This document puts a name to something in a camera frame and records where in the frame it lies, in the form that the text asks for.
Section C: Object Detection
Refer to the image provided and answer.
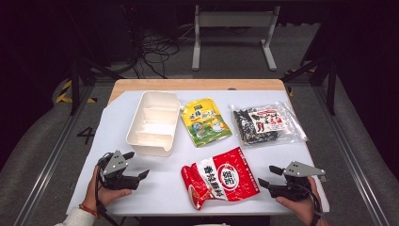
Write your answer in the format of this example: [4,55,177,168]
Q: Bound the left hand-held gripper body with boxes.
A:
[98,150,141,191]

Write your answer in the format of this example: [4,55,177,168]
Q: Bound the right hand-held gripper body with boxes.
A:
[268,160,327,202]

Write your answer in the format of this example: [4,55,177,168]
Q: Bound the white plastic container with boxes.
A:
[125,90,182,157]

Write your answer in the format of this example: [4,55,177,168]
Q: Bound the red and white snack bag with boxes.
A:
[181,146,261,211]

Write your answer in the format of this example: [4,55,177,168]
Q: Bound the clear bag of dried seaweed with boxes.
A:
[230,101,309,150]

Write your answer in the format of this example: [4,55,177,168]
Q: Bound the yellow spouted pouch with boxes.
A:
[180,97,233,149]

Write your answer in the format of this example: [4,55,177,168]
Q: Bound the person's right hand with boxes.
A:
[276,176,324,225]

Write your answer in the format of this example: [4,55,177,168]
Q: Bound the person's left hand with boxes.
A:
[83,166,133,215]

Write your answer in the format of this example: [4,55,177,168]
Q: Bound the white table sheet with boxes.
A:
[66,89,330,217]

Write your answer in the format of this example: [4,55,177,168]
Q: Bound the yellow black hazard tape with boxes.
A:
[55,79,97,105]

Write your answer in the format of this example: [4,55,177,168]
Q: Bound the black metal stand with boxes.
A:
[280,56,339,116]
[67,56,126,116]

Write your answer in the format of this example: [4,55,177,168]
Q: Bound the grey metal stand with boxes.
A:
[191,4,281,72]

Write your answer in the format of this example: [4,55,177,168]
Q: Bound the right hand-held gripper cable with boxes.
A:
[295,183,325,218]

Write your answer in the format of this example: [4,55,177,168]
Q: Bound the hand-held gripper cable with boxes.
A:
[295,183,325,218]
[94,153,120,226]

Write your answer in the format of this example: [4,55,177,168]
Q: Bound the left hand-held gripper cable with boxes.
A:
[94,153,120,226]

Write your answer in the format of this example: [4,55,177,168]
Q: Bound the red bead bracelet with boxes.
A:
[78,203,102,219]

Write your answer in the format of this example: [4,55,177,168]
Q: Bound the aluminium floor rail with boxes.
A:
[13,84,96,226]
[312,84,391,226]

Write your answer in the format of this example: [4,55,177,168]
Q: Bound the black floor cables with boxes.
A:
[133,29,182,79]

